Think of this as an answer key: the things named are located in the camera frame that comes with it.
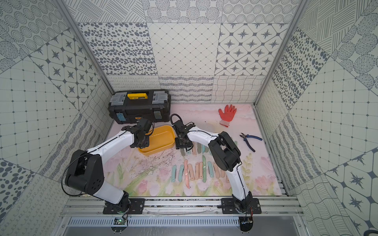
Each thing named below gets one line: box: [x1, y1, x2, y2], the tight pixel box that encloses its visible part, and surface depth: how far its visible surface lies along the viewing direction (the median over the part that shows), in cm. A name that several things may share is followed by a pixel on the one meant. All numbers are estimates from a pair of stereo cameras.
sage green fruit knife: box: [196, 142, 202, 154], surface depth 69 cm
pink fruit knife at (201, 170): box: [199, 161, 204, 179], surface depth 87 cm
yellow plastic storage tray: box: [138, 125, 176, 156], surface depth 100 cm
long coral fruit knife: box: [184, 159, 190, 190], surface depth 87 cm
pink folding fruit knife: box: [187, 163, 195, 181], surface depth 87 cm
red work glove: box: [218, 104, 237, 128], surface depth 117 cm
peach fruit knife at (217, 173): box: [213, 162, 221, 179], surface depth 87 cm
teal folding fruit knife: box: [207, 161, 215, 178], surface depth 88 cm
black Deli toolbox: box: [107, 88, 172, 124], surface depth 100 cm
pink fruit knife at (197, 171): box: [194, 162, 200, 180], surface depth 87 cm
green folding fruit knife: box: [202, 154, 207, 183], surface depth 88 cm
